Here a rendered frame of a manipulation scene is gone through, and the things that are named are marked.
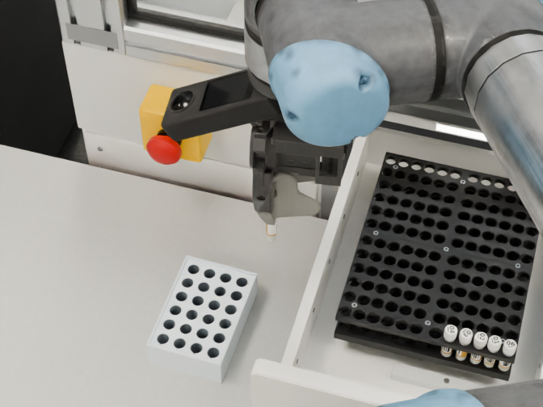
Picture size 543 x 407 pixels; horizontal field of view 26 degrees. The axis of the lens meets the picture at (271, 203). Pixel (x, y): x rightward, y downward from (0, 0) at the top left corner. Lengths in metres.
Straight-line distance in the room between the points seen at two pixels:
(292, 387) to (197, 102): 0.28
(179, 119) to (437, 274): 0.33
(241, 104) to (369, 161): 0.40
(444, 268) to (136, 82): 0.42
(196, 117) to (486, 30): 0.30
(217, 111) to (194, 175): 0.46
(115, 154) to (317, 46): 0.71
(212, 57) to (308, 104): 0.50
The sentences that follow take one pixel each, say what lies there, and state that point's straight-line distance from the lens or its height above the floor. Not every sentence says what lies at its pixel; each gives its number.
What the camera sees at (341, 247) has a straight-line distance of 1.28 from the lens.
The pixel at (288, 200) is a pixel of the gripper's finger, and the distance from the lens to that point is 1.07.
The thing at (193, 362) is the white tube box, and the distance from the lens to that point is 1.26.
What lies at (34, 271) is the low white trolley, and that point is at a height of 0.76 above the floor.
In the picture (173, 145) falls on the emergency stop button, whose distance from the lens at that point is 1.31.
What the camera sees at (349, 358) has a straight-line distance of 1.21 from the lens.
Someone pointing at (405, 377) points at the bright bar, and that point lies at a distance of 1.19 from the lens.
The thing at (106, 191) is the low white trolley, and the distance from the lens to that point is 1.44.
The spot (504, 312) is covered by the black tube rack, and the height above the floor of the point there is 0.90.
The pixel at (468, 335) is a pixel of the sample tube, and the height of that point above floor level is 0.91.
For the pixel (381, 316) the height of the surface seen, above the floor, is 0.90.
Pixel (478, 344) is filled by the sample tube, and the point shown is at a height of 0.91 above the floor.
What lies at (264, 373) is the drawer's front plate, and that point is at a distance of 1.09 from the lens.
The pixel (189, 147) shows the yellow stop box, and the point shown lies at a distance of 1.33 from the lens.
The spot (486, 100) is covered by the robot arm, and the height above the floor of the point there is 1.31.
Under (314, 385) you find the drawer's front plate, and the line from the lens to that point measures 1.08.
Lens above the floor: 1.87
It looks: 52 degrees down
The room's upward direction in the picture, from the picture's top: straight up
